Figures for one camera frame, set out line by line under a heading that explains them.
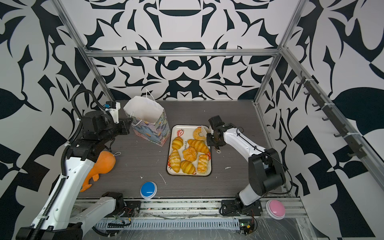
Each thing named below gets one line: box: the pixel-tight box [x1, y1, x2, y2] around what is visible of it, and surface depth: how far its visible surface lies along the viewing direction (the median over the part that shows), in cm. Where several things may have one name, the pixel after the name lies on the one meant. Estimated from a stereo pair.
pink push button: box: [265, 199, 286, 220], surface depth 74 cm
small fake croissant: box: [172, 136, 184, 150], surface depth 96 cm
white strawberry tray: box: [166, 124, 212, 177], surface depth 91 cm
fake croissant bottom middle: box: [180, 160, 196, 175], surface depth 85 cm
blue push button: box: [140, 181, 158, 200], surface depth 80 cm
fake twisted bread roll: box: [197, 154, 209, 175], surface depth 87 cm
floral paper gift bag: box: [123, 95, 171, 147], surface depth 89 cm
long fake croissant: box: [187, 139, 210, 155], surface depth 93 cm
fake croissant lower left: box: [169, 149, 181, 173], surface depth 88 cm
